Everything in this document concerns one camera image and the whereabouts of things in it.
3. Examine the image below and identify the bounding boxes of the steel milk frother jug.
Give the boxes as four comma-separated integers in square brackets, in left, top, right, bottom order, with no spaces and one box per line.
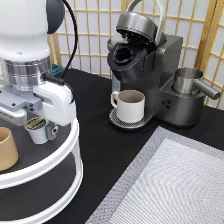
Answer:
[173,67,221,100]

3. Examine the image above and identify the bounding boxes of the white ceramic mug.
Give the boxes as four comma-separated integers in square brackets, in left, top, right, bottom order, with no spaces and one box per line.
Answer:
[110,90,145,123]

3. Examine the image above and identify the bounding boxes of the wooden shoji screen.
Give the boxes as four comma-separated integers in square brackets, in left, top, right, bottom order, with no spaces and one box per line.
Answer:
[48,0,224,110]

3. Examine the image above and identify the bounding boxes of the grey coffee machine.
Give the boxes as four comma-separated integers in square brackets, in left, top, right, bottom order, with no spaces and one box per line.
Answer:
[107,0,208,130]

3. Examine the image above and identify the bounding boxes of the grey woven placemat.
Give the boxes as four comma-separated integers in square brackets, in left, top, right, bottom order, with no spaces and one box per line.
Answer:
[85,127,224,224]

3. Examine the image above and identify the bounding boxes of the white two-tier round shelf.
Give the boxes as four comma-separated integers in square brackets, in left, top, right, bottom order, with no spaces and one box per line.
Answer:
[0,119,83,224]

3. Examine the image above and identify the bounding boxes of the tan wooden cup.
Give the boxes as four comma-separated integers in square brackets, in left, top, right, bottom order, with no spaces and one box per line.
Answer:
[0,127,19,171]

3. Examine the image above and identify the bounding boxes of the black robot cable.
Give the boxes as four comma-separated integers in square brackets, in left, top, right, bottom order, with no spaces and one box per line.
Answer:
[41,0,79,104]

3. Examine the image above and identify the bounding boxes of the white coffee pod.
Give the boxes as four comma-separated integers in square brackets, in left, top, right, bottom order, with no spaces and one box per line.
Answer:
[25,117,49,144]

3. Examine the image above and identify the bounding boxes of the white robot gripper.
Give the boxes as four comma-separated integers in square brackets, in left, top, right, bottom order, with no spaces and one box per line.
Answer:
[0,82,76,140]

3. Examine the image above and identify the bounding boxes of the black tablecloth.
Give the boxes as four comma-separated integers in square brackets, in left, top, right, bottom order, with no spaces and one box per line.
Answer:
[46,69,224,224]

